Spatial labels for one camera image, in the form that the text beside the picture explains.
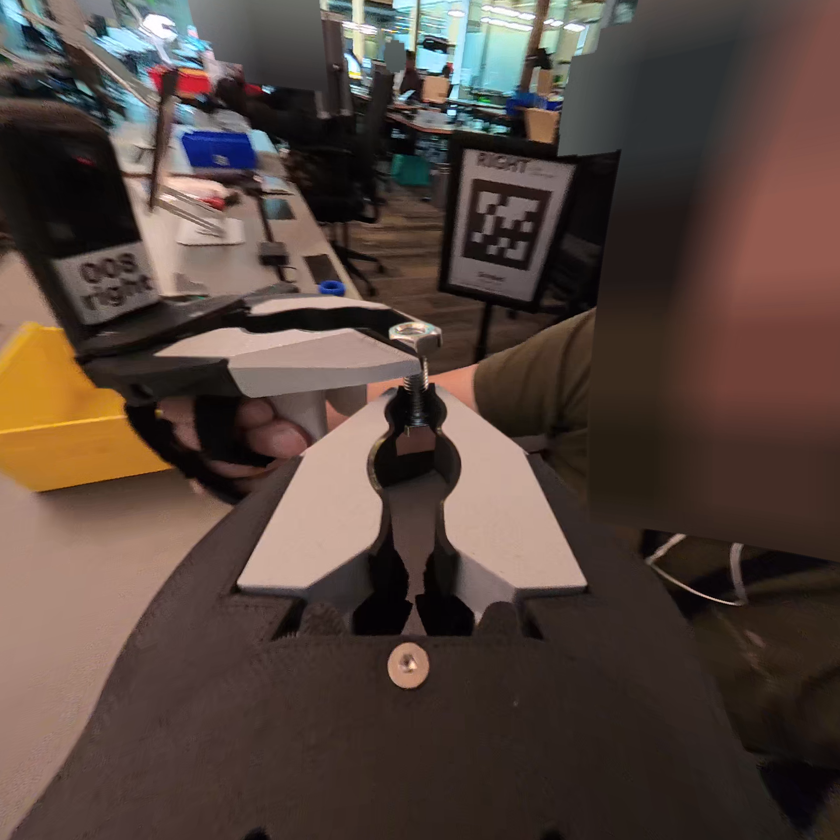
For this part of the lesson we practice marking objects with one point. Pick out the person's right forearm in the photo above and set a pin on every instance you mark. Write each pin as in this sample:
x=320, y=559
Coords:
x=456, y=387

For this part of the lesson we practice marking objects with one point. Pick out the person's right hand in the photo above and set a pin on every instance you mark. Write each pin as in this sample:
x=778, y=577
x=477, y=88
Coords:
x=275, y=433

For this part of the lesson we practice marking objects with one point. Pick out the blue labelled storage bin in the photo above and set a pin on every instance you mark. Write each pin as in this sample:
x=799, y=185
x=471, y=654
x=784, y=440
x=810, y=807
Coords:
x=216, y=151

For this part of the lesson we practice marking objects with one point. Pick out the steel hex bolt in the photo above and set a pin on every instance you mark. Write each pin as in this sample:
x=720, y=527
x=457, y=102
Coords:
x=418, y=407

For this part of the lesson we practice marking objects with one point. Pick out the yellow plastic bin with divider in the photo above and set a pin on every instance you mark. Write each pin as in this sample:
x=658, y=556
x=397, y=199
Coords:
x=59, y=426

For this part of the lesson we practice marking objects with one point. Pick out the red storage bin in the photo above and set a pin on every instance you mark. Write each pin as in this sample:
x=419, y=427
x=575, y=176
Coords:
x=190, y=82

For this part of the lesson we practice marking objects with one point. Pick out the steel hex nut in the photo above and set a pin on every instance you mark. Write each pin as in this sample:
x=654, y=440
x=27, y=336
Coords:
x=426, y=342

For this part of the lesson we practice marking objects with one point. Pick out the black office chair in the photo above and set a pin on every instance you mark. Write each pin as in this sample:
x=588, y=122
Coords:
x=334, y=170

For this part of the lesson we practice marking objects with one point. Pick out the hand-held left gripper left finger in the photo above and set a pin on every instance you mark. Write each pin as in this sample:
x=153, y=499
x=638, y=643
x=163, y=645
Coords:
x=321, y=518

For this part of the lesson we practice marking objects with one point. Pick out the teal storage bin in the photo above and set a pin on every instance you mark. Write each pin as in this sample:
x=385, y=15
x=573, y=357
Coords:
x=412, y=170

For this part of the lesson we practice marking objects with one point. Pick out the black flat tablet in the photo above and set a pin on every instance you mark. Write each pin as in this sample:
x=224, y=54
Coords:
x=279, y=208

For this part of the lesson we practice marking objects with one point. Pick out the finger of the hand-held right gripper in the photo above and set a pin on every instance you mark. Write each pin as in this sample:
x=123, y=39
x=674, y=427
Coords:
x=308, y=304
x=295, y=361

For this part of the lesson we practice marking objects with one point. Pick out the framed marker sign on stand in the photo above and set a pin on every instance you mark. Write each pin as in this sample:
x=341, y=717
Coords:
x=505, y=223

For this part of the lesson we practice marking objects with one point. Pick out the black tablet on white stand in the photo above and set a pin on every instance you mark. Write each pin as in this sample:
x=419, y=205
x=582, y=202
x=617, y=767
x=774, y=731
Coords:
x=210, y=233

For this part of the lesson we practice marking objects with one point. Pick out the wooden chair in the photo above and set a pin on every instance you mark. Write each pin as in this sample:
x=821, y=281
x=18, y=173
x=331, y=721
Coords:
x=541, y=124

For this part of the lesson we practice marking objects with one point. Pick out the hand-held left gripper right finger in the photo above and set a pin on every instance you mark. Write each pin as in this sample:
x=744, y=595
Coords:
x=512, y=518

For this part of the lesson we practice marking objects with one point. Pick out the black power bank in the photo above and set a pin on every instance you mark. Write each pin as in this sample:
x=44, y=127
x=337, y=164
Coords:
x=321, y=268

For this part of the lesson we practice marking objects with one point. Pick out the black adapter box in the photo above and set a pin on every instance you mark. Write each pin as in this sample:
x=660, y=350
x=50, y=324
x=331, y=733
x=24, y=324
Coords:
x=274, y=253

